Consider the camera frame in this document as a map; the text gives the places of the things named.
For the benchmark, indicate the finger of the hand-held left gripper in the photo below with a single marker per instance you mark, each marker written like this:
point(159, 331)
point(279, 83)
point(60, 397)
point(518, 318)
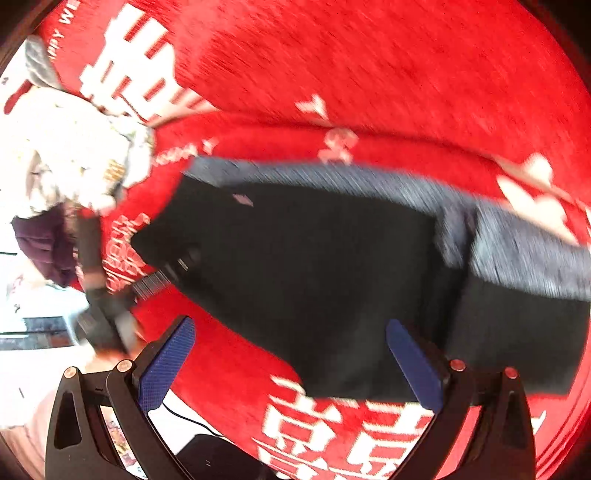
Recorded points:
point(161, 276)

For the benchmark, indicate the white floral cloth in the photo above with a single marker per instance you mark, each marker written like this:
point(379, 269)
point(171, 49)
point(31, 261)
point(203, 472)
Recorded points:
point(69, 152)

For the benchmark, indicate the black pants with blue stripe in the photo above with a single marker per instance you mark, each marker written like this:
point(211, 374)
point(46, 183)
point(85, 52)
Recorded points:
point(323, 277)

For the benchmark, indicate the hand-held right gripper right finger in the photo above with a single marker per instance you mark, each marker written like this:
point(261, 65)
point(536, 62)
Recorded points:
point(413, 364)

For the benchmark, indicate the dark purple cloth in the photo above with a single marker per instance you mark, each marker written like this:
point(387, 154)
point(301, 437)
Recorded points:
point(41, 244)

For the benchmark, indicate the grey cloth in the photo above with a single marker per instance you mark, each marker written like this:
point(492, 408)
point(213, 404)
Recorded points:
point(39, 64)

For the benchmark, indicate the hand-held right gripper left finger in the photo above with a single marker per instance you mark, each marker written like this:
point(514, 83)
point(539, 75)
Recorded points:
point(164, 369)

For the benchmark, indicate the red printed sofa cover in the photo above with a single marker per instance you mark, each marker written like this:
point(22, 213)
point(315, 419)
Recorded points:
point(369, 69)

